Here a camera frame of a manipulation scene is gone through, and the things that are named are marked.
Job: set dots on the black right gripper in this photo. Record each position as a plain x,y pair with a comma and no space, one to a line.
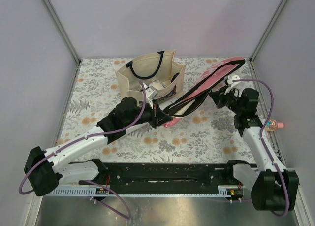
218,97

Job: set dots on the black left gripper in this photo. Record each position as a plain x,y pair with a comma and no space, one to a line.
158,116

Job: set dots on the pink racket cover bag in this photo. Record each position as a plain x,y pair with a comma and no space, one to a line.
194,97

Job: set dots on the white shuttlecock tube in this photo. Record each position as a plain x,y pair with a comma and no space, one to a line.
167,103

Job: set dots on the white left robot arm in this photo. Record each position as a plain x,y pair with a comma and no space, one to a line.
46,169

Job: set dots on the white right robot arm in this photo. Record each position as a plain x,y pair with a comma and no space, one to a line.
273,188

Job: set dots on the white tape roll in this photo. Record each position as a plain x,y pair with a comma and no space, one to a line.
157,85

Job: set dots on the floral table mat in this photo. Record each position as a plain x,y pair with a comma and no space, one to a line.
208,135

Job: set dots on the beige canvas tote bag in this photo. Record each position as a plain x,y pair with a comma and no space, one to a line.
158,66

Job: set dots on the clear bottle pink cap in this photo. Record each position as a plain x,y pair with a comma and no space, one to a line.
273,125

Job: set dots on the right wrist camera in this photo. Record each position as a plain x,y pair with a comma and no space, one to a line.
232,81

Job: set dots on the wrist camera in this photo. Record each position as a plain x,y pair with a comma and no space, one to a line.
151,93
232,81

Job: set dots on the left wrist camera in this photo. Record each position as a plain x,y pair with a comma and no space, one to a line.
151,93

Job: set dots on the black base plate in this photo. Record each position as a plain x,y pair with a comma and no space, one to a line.
164,178

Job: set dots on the white slotted cable duct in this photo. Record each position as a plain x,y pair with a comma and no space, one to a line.
89,190

